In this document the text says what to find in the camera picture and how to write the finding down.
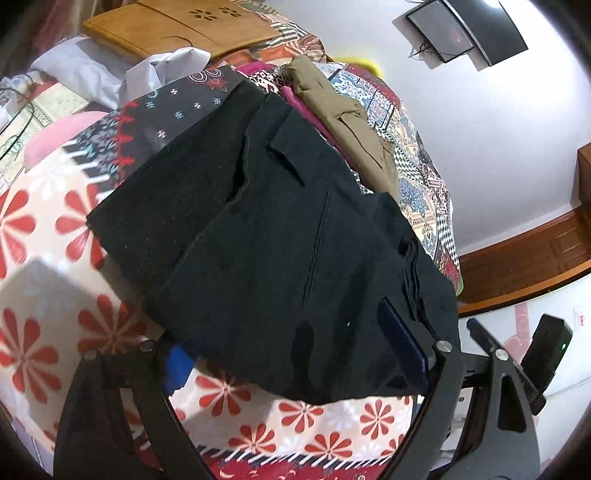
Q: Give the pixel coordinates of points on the wooden door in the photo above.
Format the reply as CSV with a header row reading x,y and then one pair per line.
x,y
531,263

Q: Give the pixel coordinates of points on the magenta cloth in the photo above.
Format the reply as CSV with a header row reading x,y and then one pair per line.
x,y
300,108

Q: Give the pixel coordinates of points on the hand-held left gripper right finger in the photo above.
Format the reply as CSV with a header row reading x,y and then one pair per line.
x,y
404,339

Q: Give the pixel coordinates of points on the patchwork printed bed quilt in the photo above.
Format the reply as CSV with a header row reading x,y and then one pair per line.
x,y
55,217

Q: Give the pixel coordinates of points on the small black wall monitor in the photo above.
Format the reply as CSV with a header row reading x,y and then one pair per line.
x,y
443,32

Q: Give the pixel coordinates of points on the black curved wall television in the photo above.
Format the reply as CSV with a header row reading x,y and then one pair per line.
x,y
489,27

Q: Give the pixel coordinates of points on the khaki pants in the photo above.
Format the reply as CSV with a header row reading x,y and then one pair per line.
x,y
341,120

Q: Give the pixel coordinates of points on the white wardrobe pink pattern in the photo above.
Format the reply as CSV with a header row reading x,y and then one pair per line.
x,y
521,318

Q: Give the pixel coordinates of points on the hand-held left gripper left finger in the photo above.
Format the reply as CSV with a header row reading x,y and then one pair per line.
x,y
178,369

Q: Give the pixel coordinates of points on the wooden folding lap table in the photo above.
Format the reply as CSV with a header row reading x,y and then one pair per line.
x,y
184,23

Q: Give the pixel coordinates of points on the yellow fuzzy object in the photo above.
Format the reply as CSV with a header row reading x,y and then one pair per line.
x,y
364,64

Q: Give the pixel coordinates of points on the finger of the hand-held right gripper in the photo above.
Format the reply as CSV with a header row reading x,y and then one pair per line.
x,y
480,334

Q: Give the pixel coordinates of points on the beige patterned mat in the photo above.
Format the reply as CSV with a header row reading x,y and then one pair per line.
x,y
51,104

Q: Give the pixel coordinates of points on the pink cushion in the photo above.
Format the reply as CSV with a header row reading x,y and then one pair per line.
x,y
60,136

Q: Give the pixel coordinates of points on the white crumpled cloth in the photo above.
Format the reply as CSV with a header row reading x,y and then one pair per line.
x,y
92,69

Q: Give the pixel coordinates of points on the black pants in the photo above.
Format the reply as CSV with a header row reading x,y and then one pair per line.
x,y
277,240

